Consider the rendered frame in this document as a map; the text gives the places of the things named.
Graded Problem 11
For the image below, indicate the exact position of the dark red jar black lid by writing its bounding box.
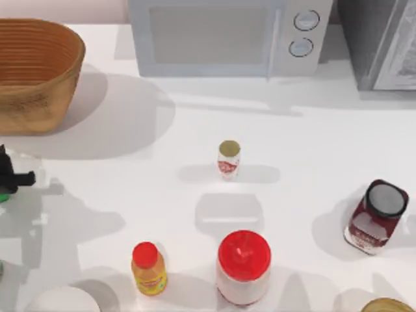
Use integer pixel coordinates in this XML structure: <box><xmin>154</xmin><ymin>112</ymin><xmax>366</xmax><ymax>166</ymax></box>
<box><xmin>343</xmin><ymin>179</ymin><xmax>410</xmax><ymax>256</ymax></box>

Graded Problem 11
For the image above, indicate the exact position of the yellow bottle red cap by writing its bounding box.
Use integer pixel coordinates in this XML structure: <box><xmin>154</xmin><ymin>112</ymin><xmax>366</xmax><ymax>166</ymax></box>
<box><xmin>131</xmin><ymin>241</ymin><xmax>168</xmax><ymax>297</ymax></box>

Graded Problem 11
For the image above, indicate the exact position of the woven brown basket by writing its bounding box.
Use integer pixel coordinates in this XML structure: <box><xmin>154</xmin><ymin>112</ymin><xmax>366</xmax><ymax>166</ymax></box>
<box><xmin>0</xmin><ymin>18</ymin><xmax>86</xmax><ymax>136</ymax></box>

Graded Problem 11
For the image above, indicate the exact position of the microwave knob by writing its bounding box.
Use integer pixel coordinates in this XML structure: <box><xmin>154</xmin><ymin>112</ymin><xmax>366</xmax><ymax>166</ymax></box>
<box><xmin>293</xmin><ymin>8</ymin><xmax>321</xmax><ymax>31</ymax></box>
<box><xmin>288</xmin><ymin>36</ymin><xmax>315</xmax><ymax>59</ymax></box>

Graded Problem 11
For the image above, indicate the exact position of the red and white can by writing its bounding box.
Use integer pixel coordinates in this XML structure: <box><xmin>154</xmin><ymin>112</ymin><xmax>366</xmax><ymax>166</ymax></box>
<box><xmin>216</xmin><ymin>140</ymin><xmax>242</xmax><ymax>181</ymax></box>

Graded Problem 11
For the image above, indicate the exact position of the white bowl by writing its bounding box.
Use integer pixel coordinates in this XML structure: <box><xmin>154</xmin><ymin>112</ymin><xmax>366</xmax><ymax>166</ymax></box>
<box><xmin>25</xmin><ymin>285</ymin><xmax>101</xmax><ymax>312</ymax></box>

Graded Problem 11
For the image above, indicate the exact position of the grey cabinet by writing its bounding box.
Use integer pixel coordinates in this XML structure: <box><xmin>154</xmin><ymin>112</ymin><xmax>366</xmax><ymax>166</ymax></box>
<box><xmin>336</xmin><ymin>0</ymin><xmax>416</xmax><ymax>92</ymax></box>

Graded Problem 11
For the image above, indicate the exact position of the white jar red lid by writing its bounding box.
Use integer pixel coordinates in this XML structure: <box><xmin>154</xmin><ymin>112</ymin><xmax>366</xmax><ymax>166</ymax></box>
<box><xmin>216</xmin><ymin>229</ymin><xmax>272</xmax><ymax>306</ymax></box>

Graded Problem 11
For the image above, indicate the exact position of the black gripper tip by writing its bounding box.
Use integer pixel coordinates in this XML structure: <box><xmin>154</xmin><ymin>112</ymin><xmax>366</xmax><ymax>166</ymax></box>
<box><xmin>0</xmin><ymin>144</ymin><xmax>36</xmax><ymax>196</ymax></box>

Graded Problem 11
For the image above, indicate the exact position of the pale microwave oven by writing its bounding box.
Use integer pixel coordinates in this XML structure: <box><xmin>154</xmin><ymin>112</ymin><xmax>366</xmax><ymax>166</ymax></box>
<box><xmin>127</xmin><ymin>0</ymin><xmax>334</xmax><ymax>82</ymax></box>

